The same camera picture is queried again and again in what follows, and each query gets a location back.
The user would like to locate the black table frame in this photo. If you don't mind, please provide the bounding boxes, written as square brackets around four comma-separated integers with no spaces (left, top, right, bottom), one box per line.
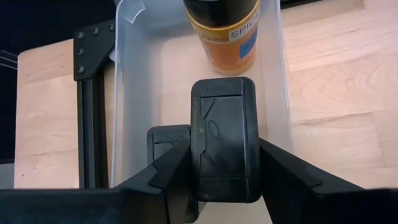
[73,19,116,190]

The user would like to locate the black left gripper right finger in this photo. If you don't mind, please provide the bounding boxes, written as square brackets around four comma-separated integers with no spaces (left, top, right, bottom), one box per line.
[259,138,364,224]

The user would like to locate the orange spice bottle black lid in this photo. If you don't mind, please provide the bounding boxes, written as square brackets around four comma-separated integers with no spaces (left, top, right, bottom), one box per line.
[183,0,261,77]

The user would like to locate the clear plastic bin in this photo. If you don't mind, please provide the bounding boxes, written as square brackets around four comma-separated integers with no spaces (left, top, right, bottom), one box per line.
[110,0,295,224]

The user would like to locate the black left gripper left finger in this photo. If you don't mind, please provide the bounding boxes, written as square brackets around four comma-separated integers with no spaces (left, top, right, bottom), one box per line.
[114,138,200,224]

